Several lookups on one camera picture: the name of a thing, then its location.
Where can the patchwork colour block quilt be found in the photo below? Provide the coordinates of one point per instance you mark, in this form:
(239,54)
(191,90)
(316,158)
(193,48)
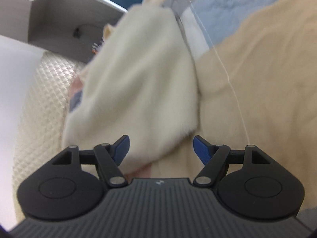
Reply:
(255,64)

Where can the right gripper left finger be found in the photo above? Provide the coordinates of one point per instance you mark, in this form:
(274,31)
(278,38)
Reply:
(108,158)

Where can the cream quilted headboard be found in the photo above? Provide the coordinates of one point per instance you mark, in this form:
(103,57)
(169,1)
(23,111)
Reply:
(42,119)

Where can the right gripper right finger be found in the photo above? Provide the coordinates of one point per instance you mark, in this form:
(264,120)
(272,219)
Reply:
(214,159)

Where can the cream striped sweater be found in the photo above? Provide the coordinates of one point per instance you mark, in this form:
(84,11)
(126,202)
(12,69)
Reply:
(142,83)

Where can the grey bedside cabinet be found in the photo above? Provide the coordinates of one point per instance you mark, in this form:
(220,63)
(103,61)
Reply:
(67,27)

